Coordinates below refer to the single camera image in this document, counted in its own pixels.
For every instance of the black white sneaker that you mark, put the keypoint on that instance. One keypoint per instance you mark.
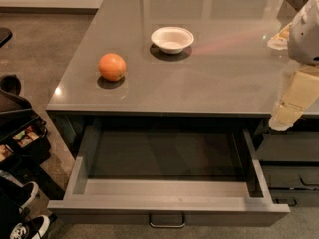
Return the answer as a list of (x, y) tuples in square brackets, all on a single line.
[(25, 195), (35, 228)]

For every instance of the black white upper sneaker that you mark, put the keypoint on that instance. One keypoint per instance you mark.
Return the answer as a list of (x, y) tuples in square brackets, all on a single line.
[(25, 195)]

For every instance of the grey right cabinet drawers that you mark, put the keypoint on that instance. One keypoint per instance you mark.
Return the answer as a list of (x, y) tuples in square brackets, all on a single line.
[(290, 162)]

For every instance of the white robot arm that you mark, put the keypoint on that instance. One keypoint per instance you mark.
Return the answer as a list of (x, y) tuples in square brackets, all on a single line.
[(303, 42)]

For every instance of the grey cabinet frame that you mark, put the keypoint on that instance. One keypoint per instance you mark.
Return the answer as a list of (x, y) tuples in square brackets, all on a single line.
[(79, 132)]

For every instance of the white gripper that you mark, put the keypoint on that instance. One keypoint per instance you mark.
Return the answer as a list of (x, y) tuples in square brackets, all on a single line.
[(305, 39)]

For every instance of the black snack cart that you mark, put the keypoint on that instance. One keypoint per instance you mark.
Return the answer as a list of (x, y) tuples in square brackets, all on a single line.
[(23, 134)]

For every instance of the white paper bowl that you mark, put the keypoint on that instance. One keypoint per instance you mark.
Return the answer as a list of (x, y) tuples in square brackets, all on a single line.
[(172, 40)]

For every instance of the grey top drawer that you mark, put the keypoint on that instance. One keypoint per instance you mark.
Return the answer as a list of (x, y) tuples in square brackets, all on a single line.
[(205, 169)]

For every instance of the metal top drawer handle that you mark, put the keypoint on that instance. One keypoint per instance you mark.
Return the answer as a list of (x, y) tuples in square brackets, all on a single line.
[(167, 221)]

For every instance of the orange fruit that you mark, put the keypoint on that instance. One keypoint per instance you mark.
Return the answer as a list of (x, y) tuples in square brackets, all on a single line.
[(112, 67)]

